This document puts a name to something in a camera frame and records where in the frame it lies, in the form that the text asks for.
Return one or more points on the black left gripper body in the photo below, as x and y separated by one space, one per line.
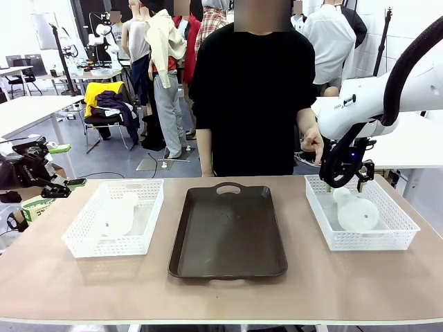
31 166

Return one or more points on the black metal chair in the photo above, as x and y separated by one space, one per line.
100 121

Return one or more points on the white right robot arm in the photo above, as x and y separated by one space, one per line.
363 100

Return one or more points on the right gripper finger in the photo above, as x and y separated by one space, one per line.
328 187
362 185

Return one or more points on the black hanging jacket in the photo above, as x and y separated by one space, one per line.
358 26

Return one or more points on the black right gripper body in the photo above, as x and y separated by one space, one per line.
360 155

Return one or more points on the person's left hand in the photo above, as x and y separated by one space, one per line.
313 140

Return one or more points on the mannequin with white tank top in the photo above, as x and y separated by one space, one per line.
136 45

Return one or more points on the green and white carton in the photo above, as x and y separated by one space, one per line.
36 207

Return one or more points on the person in black sweater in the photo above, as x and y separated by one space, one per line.
252 103

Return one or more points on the black slim tripod stand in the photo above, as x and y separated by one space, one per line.
382 45

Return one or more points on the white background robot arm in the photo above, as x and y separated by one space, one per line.
100 32

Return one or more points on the dark purple clothes pile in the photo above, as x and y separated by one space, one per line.
119 107

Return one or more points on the white perforated plastic basket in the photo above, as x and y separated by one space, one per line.
86 238
398 221

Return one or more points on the dark brown plastic tray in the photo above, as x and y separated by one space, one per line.
226 235

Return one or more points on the long white work table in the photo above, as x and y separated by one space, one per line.
27 110

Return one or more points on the black tape roll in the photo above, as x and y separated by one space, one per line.
15 221

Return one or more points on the mannequin with cream jacket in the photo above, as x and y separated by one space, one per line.
166 69

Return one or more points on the person's left forearm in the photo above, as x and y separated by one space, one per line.
306 119

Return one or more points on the mannequin with plaid shirt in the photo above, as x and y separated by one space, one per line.
211 24

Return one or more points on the person's right forearm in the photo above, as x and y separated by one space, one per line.
205 150

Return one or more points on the cluttered background desk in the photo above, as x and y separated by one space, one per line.
79 74

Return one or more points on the yellow cloth on chair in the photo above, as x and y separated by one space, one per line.
93 91

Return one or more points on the black office chair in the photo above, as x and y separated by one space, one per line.
20 74

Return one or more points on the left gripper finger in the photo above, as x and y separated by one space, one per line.
60 149
57 189

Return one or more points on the person's right hand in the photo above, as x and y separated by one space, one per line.
208 174

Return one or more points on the grey mannequin base plate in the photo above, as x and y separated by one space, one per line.
154 165

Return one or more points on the mannequin with red jacket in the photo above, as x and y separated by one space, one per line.
190 48

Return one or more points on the mannequin with white shirt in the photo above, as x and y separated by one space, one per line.
328 41

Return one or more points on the translucent white conical flask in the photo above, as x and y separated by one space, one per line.
358 216
119 218

